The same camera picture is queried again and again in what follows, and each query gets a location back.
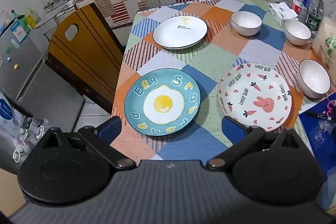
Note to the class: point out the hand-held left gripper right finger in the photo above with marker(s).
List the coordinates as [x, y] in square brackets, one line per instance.
[233, 128]

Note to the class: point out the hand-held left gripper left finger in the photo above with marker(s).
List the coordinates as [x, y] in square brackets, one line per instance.
[110, 130]

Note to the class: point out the teal fried egg plate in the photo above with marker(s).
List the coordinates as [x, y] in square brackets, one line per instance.
[162, 102]

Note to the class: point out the white bowl black rim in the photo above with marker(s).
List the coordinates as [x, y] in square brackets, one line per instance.
[246, 22]
[297, 31]
[314, 81]

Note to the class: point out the white sun print plate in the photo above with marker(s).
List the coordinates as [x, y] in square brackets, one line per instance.
[179, 33]

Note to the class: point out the patchwork checked tablecloth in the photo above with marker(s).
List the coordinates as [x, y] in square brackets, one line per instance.
[199, 61]

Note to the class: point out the black marker pen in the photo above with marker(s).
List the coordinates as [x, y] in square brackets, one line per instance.
[319, 115]

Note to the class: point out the blue folder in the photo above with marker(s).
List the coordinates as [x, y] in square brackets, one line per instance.
[320, 134]

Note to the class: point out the pink scissors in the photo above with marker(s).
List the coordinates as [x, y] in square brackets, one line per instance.
[332, 106]

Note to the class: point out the white and blue box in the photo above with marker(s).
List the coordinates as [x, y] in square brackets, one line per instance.
[8, 111]

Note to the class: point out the silver refrigerator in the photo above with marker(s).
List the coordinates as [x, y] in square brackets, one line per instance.
[18, 64]

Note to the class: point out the vacuum packed rice bag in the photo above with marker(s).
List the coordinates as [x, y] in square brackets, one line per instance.
[325, 45]

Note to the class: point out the white tissue pack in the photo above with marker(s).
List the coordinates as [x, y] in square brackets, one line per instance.
[283, 13]

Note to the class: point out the green label water bottle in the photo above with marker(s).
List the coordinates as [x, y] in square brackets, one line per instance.
[315, 16]

